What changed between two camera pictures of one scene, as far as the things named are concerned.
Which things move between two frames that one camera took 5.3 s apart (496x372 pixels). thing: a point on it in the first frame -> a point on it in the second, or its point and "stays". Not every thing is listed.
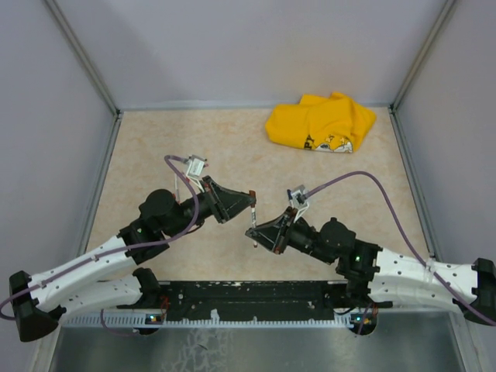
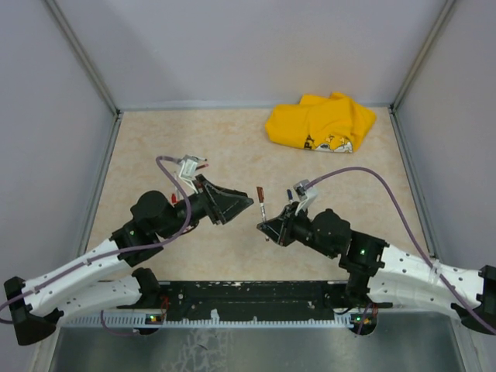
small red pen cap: [252, 193] -> [260, 194]
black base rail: [234, 299] stays
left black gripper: [226, 203] stays
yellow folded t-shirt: [332, 122] stays
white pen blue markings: [255, 243] -> [263, 216]
